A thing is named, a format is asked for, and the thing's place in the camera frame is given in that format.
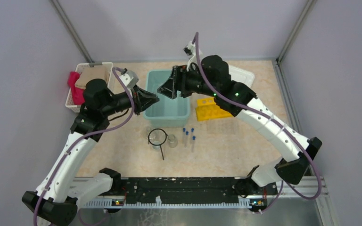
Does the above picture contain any beige cloth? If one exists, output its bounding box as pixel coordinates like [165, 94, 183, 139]
[75, 65, 109, 89]

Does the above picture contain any clear glass flask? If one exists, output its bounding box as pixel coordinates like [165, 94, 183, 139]
[142, 126, 158, 141]

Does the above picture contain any white perforated plastic basket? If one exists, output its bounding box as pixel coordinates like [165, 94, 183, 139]
[66, 62, 115, 113]

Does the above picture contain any pink cloth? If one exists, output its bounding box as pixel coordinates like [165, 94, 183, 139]
[67, 72, 84, 105]

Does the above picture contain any clear glass beaker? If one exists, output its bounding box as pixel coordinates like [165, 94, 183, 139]
[167, 134, 178, 148]

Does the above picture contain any yellow test tube rack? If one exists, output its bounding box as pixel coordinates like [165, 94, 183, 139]
[195, 97, 232, 121]

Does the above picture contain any white plastic tray lid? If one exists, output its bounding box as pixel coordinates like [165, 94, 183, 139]
[227, 65, 255, 91]

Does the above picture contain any teal plastic bin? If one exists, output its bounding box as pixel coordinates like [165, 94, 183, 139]
[143, 69, 191, 128]

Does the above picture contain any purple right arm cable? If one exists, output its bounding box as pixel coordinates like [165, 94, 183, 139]
[192, 32, 322, 214]

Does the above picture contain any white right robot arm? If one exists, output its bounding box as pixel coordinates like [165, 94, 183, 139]
[157, 55, 322, 194]

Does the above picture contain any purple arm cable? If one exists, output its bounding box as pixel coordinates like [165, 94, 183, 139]
[192, 32, 322, 214]
[33, 67, 136, 226]

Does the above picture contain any small clear glass dish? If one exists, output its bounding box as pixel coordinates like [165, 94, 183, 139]
[152, 141, 162, 151]

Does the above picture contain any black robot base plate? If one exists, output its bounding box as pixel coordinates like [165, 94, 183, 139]
[102, 177, 278, 206]

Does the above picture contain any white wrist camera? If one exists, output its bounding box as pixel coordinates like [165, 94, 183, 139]
[119, 68, 139, 89]
[183, 40, 203, 71]

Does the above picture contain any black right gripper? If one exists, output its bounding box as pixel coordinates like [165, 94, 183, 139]
[157, 64, 218, 100]

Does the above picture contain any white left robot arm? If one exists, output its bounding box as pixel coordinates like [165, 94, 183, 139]
[22, 79, 159, 226]

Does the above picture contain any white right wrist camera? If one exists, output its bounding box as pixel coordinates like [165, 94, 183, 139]
[183, 40, 203, 71]

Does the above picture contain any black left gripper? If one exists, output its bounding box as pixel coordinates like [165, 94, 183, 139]
[101, 84, 160, 116]

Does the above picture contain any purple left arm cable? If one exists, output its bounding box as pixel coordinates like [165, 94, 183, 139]
[33, 67, 136, 226]

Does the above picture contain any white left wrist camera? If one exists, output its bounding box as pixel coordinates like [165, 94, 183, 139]
[119, 68, 139, 89]

